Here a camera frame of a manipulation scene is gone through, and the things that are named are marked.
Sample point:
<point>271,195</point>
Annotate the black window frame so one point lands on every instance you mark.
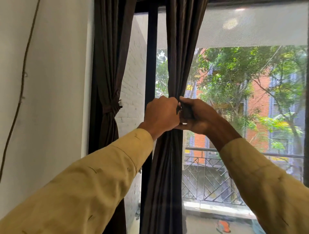
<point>151,72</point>

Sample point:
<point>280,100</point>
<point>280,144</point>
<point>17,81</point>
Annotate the round ceiling light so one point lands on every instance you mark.
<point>230,23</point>

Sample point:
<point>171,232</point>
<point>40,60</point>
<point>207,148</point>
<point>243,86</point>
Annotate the person's right forearm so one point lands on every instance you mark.
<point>265,183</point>

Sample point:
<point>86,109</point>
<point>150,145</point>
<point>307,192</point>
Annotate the orange object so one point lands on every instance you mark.
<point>224,226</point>

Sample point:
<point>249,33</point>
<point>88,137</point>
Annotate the person's left forearm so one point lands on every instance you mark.
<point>84,188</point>

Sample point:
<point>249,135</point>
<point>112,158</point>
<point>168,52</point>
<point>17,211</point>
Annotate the person's left hand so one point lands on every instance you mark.
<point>160,115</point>

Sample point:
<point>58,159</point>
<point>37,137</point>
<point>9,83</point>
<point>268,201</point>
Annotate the black metal balcony railing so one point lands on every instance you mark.
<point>200,149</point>

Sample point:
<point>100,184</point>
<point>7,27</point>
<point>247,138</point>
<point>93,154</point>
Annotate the person's right hand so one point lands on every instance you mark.
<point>205,118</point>

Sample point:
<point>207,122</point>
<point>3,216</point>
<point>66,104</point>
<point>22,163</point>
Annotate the orange brick building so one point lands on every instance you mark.
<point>260,96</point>

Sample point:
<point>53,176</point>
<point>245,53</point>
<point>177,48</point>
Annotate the dark brown curtain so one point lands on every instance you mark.
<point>108,48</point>
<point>178,60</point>

